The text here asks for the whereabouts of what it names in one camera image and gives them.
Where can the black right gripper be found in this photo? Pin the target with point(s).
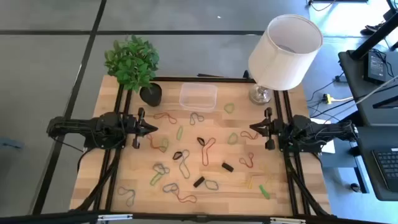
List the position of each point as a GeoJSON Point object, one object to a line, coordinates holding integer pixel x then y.
{"type": "Point", "coordinates": [272, 129]}

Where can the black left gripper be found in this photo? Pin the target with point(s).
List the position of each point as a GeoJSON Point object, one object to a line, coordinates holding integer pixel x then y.
{"type": "Point", "coordinates": [133, 126]}

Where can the thin red rubber band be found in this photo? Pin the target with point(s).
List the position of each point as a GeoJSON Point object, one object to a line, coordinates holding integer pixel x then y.
{"type": "Point", "coordinates": [248, 159]}
{"type": "Point", "coordinates": [179, 195]}
{"type": "Point", "coordinates": [169, 116]}
{"type": "Point", "coordinates": [248, 134]}
{"type": "Point", "coordinates": [151, 144]}
{"type": "Point", "coordinates": [203, 157]}

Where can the yellow rubber band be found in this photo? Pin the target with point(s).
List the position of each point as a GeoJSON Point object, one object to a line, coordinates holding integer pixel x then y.
{"type": "Point", "coordinates": [250, 183]}
{"type": "Point", "coordinates": [263, 169]}

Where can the thin teal rubber band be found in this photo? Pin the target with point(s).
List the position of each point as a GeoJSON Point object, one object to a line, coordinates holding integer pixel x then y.
{"type": "Point", "coordinates": [184, 159]}
{"type": "Point", "coordinates": [161, 169]}
{"type": "Point", "coordinates": [198, 116]}
{"type": "Point", "coordinates": [119, 190]}

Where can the blue rubber band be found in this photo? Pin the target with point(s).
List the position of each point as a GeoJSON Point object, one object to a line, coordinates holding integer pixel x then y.
{"type": "Point", "coordinates": [217, 186]}
{"type": "Point", "coordinates": [164, 188]}

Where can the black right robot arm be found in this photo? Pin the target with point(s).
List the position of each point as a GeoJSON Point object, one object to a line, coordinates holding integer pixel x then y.
{"type": "Point", "coordinates": [326, 130]}

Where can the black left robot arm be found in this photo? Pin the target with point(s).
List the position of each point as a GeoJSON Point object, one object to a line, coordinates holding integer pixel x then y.
{"type": "Point", "coordinates": [77, 126]}

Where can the clear plastic bin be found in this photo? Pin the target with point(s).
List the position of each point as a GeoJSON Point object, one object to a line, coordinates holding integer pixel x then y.
{"type": "Point", "coordinates": [199, 98]}

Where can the green artificial plant black pot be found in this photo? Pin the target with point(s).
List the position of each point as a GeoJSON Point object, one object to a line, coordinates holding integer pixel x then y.
{"type": "Point", "coordinates": [133, 62]}

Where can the yellow power plug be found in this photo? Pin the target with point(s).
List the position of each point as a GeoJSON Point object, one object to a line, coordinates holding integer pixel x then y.
{"type": "Point", "coordinates": [327, 99]}

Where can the white paper sheet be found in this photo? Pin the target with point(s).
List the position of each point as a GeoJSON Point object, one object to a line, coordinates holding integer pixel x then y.
{"type": "Point", "coordinates": [330, 148]}

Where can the white shade silver table lamp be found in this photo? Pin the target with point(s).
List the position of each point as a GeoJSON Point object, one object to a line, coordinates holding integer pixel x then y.
{"type": "Point", "coordinates": [286, 56]}

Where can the black power adapter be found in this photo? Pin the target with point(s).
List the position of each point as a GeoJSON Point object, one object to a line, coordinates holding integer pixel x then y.
{"type": "Point", "coordinates": [339, 78]}

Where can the black chair caster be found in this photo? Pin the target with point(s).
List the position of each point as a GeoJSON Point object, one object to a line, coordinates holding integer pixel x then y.
{"type": "Point", "coordinates": [355, 187]}

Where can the black desk with keyboard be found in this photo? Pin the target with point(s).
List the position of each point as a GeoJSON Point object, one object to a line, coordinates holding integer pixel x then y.
{"type": "Point", "coordinates": [365, 174]}

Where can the black device box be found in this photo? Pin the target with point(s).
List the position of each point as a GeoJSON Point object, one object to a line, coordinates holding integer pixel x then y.
{"type": "Point", "coordinates": [374, 67]}

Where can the black keyboard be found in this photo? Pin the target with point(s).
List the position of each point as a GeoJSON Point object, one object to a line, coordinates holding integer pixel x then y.
{"type": "Point", "coordinates": [388, 168]}

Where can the grey chair leg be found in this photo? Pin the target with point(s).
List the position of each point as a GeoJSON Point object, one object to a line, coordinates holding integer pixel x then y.
{"type": "Point", "coordinates": [11, 143]}

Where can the black stand pole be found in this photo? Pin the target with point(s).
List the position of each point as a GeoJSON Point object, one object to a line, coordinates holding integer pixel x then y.
{"type": "Point", "coordinates": [373, 39]}

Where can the person's shoe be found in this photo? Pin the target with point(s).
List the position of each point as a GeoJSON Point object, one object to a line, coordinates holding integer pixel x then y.
{"type": "Point", "coordinates": [373, 29]}

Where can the black aluminium frame rail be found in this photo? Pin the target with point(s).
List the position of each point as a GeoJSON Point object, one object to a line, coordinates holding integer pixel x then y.
{"type": "Point", "coordinates": [118, 93]}
{"type": "Point", "coordinates": [186, 79]}
{"type": "Point", "coordinates": [174, 217]}
{"type": "Point", "coordinates": [287, 102]}
{"type": "Point", "coordinates": [127, 96]}
{"type": "Point", "coordinates": [277, 102]}

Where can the black diagonal frame strut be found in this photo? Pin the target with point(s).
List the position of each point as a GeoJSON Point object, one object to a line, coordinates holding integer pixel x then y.
{"type": "Point", "coordinates": [316, 202]}
{"type": "Point", "coordinates": [84, 202]}

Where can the silver aluminium bracket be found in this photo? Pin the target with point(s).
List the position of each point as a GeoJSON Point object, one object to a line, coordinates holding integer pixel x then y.
{"type": "Point", "coordinates": [115, 217]}
{"type": "Point", "coordinates": [287, 221]}

